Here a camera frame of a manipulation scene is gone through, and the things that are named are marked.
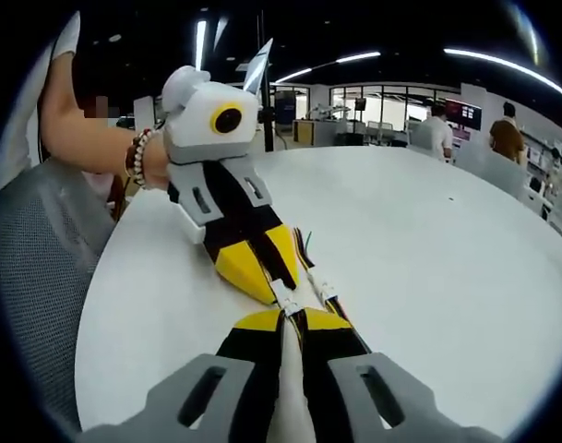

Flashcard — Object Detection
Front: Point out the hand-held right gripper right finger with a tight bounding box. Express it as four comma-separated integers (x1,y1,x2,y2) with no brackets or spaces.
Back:
300,307,506,443

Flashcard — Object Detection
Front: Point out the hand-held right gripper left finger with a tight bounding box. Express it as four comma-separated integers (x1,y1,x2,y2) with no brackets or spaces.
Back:
79,307,287,443

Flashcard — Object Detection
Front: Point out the person's left hand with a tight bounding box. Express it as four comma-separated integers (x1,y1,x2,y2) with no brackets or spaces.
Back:
140,132,172,191

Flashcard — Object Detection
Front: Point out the person's right hand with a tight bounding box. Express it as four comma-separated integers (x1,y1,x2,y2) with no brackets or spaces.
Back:
269,321,319,443

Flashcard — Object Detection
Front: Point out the straight ceiling strip light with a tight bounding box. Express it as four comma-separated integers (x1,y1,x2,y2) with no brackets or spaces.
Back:
195,19,209,71

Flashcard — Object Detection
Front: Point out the short ceiling strip light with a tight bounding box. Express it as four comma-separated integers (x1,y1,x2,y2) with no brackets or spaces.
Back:
334,50,383,64

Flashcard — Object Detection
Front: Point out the white office chair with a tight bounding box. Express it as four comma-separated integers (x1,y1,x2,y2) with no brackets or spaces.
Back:
411,119,443,159

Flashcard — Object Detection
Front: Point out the person's white shirt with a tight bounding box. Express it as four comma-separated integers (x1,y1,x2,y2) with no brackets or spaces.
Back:
0,10,84,194

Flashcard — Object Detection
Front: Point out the grey mesh office chair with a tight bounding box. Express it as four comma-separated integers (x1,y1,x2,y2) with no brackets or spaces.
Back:
0,160,119,437

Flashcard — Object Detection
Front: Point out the white storage shelf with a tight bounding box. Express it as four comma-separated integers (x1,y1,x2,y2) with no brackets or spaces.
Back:
523,137,562,234

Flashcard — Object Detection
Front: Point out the long curved ceiling strip light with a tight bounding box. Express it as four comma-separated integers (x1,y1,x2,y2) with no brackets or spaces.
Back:
442,46,562,102

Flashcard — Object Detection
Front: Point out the beaded bracelet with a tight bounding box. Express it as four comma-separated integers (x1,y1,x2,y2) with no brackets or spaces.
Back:
124,127,155,192

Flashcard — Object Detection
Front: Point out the wall monitor with red screen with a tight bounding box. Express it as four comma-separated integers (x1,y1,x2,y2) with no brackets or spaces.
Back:
444,96,484,132

